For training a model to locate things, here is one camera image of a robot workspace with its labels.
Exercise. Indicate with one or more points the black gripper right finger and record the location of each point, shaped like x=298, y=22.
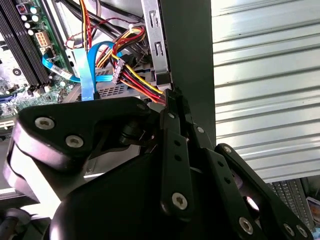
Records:
x=228, y=195

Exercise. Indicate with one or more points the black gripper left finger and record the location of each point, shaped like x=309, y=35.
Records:
x=100, y=110

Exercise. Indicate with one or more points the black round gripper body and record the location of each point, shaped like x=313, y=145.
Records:
x=120, y=205

